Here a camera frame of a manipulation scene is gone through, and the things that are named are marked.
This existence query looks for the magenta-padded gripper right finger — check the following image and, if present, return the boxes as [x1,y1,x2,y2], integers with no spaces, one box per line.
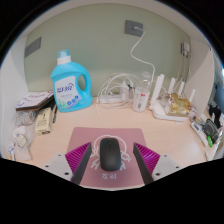
[132,142,183,185]

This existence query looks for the white wall charger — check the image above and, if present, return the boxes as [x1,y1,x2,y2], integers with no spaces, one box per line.
[180,40,191,58]

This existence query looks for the white power strip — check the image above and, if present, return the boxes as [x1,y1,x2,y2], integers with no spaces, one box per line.
[98,95,134,105]

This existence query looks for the black computer mouse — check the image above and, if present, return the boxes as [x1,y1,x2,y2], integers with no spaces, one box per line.
[99,137,122,172]

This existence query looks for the white coiled cable bundle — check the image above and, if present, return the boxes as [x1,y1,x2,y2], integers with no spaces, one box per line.
[95,73,139,113]

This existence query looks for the small green packet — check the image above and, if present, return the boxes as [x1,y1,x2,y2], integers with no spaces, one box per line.
[206,134,214,148]

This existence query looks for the grey wall socket plate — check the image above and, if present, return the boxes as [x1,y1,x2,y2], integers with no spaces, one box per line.
[125,19,144,37]

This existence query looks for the stack of notebooks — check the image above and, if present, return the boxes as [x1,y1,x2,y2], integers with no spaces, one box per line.
[15,90,55,112]

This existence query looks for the black pen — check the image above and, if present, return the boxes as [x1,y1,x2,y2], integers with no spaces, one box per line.
[51,106,58,124]

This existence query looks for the grey blank wall plate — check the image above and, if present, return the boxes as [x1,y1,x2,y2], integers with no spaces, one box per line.
[24,36,42,59]

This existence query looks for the gold foil snack bag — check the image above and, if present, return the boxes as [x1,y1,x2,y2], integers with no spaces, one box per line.
[166,92,193,118]

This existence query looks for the small beige box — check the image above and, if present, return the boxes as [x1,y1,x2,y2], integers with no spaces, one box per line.
[34,107,54,136]

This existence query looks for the white router with antennas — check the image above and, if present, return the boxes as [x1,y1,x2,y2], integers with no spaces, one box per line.
[148,73,198,123]

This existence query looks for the pink printed mouse pad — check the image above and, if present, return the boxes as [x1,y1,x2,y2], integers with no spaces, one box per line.
[66,126,148,189]

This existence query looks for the white power cable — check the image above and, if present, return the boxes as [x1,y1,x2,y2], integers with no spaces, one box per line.
[130,27,156,84]

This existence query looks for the blue detergent bottle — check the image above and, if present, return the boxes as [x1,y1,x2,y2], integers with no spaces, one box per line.
[50,49,94,113]

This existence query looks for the clear plastic bottle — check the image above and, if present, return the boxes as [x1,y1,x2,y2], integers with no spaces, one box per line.
[132,70,152,113]

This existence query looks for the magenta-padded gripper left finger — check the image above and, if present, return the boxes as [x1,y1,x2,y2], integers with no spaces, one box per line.
[42,141,93,186]

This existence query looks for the grey pouch with green trim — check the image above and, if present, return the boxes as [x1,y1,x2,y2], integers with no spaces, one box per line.
[202,118,221,144]

